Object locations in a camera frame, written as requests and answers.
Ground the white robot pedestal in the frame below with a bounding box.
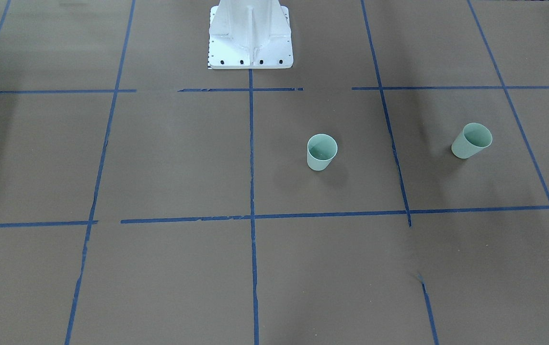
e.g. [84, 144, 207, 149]
[207, 0, 294, 69]

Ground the green cup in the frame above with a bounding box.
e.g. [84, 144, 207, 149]
[307, 133, 338, 171]
[450, 123, 493, 159]

